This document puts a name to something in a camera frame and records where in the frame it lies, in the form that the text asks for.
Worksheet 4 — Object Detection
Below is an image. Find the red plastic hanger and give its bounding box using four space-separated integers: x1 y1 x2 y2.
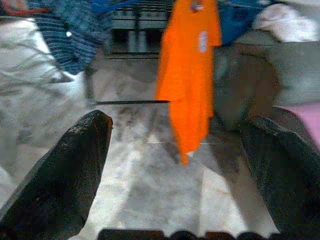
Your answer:
0 0 50 17

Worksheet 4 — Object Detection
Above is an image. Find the royal blue garment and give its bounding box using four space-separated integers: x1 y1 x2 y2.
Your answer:
216 0 270 47

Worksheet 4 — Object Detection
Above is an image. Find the white cloth heap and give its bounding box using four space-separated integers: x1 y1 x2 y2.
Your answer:
251 0 320 44

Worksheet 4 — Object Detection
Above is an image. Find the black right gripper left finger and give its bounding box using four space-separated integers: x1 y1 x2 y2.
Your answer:
0 111 113 240

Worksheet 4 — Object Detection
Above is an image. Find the pink sofa cover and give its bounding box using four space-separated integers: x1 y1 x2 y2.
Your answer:
282 104 320 151

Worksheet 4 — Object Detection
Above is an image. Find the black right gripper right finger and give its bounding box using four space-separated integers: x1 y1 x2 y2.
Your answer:
239 106 320 240

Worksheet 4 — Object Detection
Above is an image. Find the blue plaid shirt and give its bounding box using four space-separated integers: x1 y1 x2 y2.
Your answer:
32 0 114 76

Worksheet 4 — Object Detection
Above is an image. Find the orange garment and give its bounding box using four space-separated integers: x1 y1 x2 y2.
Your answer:
154 0 223 166

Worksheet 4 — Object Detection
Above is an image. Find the black clothes rack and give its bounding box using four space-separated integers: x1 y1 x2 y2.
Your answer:
83 0 176 109

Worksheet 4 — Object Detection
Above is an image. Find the dark grey sofa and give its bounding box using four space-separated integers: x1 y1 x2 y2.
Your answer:
212 41 320 133

